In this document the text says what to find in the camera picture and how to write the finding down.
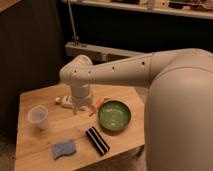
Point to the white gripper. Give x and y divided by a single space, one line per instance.
81 95

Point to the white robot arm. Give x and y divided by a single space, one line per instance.
178 116

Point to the green ceramic bowl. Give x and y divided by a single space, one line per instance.
114 115

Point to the white ceramic cup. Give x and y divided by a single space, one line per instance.
38 116

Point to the white glue bottle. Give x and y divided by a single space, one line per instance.
65 101

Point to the orange marker pen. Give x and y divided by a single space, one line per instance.
98 104

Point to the wooden table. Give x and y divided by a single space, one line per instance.
33 147

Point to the blue sponge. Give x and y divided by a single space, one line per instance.
63 149

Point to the metal stand pole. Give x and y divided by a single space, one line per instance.
75 37

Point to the wooden shelf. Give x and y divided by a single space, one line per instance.
187 8

